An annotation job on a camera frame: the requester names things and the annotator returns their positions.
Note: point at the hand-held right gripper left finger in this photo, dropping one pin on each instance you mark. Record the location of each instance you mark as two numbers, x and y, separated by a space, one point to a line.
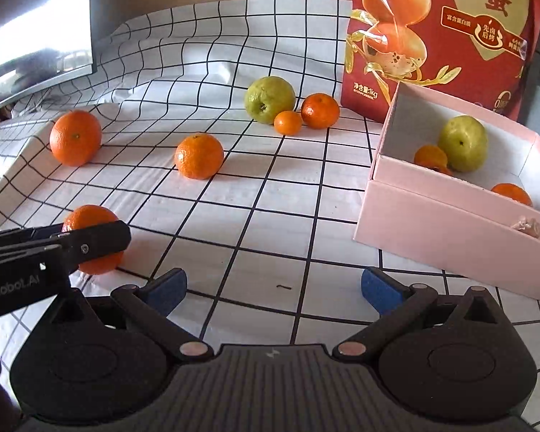
168 294

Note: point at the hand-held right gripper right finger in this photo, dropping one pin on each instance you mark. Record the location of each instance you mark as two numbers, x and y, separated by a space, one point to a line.
380 290

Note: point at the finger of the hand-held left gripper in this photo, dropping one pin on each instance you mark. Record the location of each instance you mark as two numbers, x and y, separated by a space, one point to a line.
18 236
99 240

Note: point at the pink cardboard box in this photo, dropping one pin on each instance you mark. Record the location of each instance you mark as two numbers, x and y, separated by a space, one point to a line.
432 229

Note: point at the large orange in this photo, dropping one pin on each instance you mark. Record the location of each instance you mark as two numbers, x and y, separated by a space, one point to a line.
75 137

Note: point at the small tangerine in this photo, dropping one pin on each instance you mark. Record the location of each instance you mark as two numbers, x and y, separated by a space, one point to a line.
288 122
445 172

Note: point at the yellow-orange citrus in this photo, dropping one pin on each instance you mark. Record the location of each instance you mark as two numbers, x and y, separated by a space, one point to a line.
513 193

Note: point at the green apple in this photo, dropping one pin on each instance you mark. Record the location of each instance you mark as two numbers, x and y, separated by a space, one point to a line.
463 144

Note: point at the green guava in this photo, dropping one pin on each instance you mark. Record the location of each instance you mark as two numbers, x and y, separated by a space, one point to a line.
270 99

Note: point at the white black-grid tablecloth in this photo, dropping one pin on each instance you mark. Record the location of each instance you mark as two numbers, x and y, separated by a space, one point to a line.
207 54

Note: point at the monitor screen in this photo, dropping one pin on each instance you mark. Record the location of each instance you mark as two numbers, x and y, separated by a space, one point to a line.
36 18

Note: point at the red printed snack bag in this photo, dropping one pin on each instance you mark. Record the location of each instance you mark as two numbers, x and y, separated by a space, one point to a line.
454 31

